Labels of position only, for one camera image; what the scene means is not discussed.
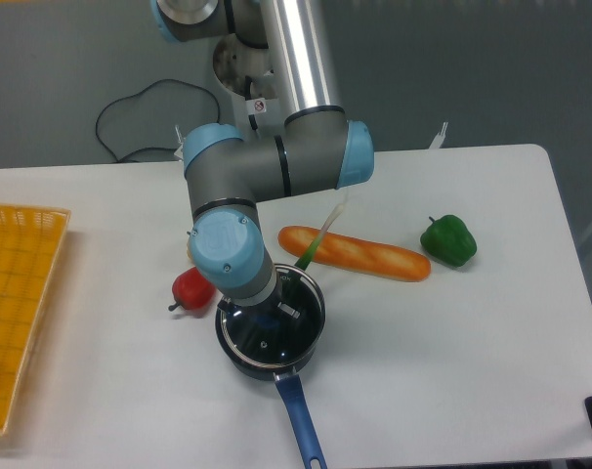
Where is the yellow woven basket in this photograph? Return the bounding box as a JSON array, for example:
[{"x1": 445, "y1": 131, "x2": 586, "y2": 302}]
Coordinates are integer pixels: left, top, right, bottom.
[{"x1": 0, "y1": 203, "x2": 71, "y2": 436}]

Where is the red bell pepper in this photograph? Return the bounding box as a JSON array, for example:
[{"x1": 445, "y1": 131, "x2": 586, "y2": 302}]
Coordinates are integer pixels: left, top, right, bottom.
[{"x1": 168, "y1": 267, "x2": 216, "y2": 312}]

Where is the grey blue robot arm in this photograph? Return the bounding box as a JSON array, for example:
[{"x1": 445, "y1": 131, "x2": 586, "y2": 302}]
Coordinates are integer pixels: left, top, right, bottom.
[{"x1": 151, "y1": 1, "x2": 374, "y2": 310}]

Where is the glass pot lid blue knob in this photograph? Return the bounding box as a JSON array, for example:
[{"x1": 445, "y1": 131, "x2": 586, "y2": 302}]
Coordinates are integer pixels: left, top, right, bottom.
[{"x1": 215, "y1": 264, "x2": 325, "y2": 380}]

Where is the yellow bell pepper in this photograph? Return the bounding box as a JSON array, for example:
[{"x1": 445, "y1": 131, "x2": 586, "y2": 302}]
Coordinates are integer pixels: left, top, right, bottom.
[{"x1": 185, "y1": 231, "x2": 194, "y2": 263}]

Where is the green onion stalk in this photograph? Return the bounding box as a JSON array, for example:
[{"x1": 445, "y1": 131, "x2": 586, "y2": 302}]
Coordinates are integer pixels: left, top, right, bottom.
[{"x1": 294, "y1": 190, "x2": 349, "y2": 271}]

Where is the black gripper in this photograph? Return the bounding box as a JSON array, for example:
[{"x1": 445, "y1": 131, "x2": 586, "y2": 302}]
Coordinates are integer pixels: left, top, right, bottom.
[{"x1": 217, "y1": 268, "x2": 299, "y2": 320}]

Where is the dark saucepan blue handle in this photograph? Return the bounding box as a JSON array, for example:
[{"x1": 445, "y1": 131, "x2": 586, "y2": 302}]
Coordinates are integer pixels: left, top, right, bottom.
[{"x1": 214, "y1": 266, "x2": 328, "y2": 469}]

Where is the black cable on floor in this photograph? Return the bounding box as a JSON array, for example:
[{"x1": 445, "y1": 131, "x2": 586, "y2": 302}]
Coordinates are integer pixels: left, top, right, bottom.
[{"x1": 95, "y1": 78, "x2": 222, "y2": 163}]

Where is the green bell pepper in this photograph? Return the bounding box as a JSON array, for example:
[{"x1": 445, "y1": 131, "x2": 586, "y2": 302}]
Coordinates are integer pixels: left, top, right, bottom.
[{"x1": 420, "y1": 214, "x2": 478, "y2": 268}]

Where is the orange baguette bread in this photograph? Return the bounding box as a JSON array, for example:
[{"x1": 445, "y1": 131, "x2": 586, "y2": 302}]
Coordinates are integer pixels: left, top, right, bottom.
[{"x1": 277, "y1": 225, "x2": 432, "y2": 283}]

